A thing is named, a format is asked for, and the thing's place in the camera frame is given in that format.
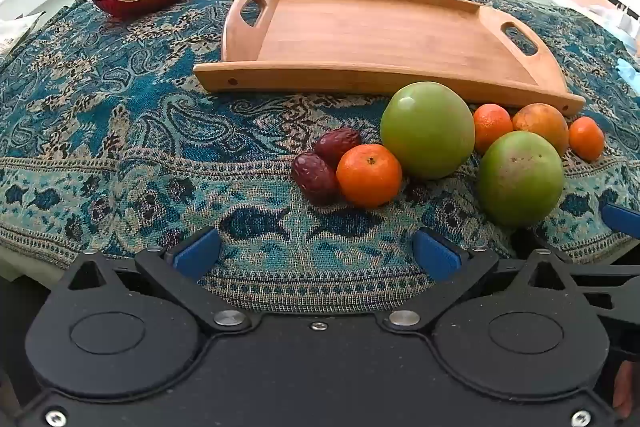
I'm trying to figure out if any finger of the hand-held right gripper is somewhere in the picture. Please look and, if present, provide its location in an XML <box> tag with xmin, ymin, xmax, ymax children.
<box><xmin>530</xmin><ymin>202</ymin><xmax>640</xmax><ymax>314</ymax></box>

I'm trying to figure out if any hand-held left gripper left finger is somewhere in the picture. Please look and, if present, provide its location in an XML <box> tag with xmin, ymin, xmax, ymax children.
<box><xmin>62</xmin><ymin>227</ymin><xmax>252</xmax><ymax>335</ymax></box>

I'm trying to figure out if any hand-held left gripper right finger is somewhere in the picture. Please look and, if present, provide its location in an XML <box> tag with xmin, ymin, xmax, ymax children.
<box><xmin>382</xmin><ymin>227</ymin><xmax>582</xmax><ymax>334</ymax></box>

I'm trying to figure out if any large tangerine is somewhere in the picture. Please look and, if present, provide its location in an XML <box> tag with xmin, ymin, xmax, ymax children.
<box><xmin>336</xmin><ymin>144</ymin><xmax>403</xmax><ymax>208</ymax></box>

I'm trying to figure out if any brownish orange round fruit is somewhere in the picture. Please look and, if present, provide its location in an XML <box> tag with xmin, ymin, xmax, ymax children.
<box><xmin>512</xmin><ymin>103</ymin><xmax>570</xmax><ymax>158</ymax></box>

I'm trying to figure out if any red date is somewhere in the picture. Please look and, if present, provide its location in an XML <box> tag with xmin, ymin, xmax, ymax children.
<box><xmin>314</xmin><ymin>127</ymin><xmax>362</xmax><ymax>169</ymax></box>
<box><xmin>291</xmin><ymin>152</ymin><xmax>338</xmax><ymax>206</ymax></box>

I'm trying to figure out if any small tangerine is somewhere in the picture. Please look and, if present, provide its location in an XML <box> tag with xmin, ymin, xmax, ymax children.
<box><xmin>472</xmin><ymin>104</ymin><xmax>514</xmax><ymax>155</ymax></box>
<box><xmin>568</xmin><ymin>116</ymin><xmax>606</xmax><ymax>162</ymax></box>

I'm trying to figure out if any wooden tray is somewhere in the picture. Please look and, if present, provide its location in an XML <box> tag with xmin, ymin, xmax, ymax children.
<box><xmin>192</xmin><ymin>0</ymin><xmax>586</xmax><ymax>116</ymax></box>

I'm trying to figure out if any person's right hand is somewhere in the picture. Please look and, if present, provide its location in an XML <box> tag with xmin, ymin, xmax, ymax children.
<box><xmin>613</xmin><ymin>358</ymin><xmax>637</xmax><ymax>419</ymax></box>

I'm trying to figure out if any large green round fruit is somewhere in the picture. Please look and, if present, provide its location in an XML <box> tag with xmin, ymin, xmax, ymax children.
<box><xmin>476</xmin><ymin>131</ymin><xmax>566</xmax><ymax>228</ymax></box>
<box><xmin>380</xmin><ymin>82</ymin><xmax>476</xmax><ymax>180</ymax></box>

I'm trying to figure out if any blue paisley blanket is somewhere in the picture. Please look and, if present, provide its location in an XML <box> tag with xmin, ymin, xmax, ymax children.
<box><xmin>0</xmin><ymin>0</ymin><xmax>640</xmax><ymax>315</ymax></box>

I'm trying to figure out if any light blue item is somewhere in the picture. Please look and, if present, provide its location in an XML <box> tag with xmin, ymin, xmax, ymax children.
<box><xmin>615</xmin><ymin>57</ymin><xmax>640</xmax><ymax>95</ymax></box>

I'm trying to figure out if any clear plastic bag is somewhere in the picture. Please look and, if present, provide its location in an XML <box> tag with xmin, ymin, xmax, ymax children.
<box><xmin>590</xmin><ymin>0</ymin><xmax>640</xmax><ymax>52</ymax></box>

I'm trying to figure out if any white paper sheet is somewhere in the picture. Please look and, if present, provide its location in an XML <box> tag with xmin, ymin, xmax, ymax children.
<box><xmin>0</xmin><ymin>11</ymin><xmax>47</xmax><ymax>58</ymax></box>

